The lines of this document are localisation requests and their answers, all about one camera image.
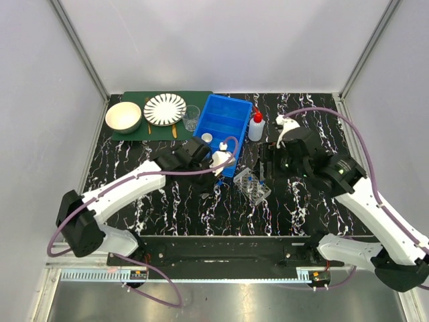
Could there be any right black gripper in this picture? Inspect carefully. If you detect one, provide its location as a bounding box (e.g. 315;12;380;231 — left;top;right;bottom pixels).
251;141;310;180

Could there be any clear tube rack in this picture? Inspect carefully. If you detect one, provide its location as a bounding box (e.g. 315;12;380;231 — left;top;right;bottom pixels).
233;168;271;206

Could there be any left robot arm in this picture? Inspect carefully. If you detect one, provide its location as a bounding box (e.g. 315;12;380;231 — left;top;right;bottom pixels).
56;138;231;266

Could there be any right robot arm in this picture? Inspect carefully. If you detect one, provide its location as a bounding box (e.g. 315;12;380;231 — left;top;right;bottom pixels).
260;140;428;292

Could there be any small white crucible cup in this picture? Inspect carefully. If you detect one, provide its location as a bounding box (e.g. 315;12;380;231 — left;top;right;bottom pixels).
201;133;213;144

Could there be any clear drinking glass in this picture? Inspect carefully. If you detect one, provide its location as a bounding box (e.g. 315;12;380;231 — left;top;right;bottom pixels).
182;105;200;132

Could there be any gold fork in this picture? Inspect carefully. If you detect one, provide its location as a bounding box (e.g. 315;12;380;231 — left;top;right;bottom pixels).
145;97;151;135

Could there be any squeeze bottle red cap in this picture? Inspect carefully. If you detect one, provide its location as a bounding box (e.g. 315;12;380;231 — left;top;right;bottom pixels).
248;110;265;142

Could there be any blue compartment bin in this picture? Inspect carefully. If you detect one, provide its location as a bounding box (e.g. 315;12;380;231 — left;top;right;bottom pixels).
194;94;253;178

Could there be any striped white plate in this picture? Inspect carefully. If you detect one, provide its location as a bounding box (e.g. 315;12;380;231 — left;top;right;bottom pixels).
143;93;186;127

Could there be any white ceramic bowl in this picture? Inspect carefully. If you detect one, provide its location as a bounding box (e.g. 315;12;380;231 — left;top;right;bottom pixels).
105;102;142;134

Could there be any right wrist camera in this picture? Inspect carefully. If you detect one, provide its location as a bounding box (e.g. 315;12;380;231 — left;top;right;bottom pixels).
275;115;300;149

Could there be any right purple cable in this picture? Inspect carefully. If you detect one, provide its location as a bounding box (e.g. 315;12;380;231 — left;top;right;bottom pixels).
278;107;429;291

